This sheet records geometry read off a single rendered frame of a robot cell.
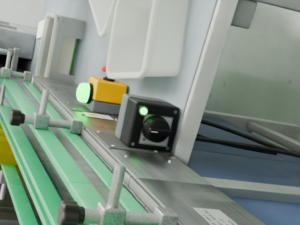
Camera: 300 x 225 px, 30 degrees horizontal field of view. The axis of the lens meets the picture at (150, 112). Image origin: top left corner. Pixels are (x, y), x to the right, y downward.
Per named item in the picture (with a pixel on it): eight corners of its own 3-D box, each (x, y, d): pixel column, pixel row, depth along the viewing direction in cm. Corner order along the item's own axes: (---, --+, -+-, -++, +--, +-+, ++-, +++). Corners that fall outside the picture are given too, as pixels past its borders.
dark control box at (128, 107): (156, 141, 104) (114, 135, 100) (165, 99, 102) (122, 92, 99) (173, 153, 96) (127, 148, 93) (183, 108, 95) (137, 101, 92)
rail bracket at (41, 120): (78, 131, 107) (7, 121, 102) (85, 93, 106) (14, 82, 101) (83, 135, 104) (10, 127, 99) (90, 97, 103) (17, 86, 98)
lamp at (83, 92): (85, 101, 125) (72, 99, 124) (89, 81, 124) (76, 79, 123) (90, 105, 121) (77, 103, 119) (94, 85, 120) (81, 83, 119)
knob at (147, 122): (163, 142, 95) (171, 147, 92) (139, 139, 93) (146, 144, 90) (169, 116, 95) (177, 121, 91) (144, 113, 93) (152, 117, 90)
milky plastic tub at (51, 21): (59, 84, 184) (33, 80, 181) (72, 17, 181) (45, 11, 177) (70, 94, 168) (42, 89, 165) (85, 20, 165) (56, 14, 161)
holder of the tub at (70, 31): (58, 100, 185) (34, 97, 182) (73, 18, 181) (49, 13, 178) (68, 111, 169) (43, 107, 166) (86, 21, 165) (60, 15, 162)
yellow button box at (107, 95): (114, 110, 129) (83, 106, 126) (121, 78, 128) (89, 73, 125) (123, 117, 122) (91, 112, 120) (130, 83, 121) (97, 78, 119)
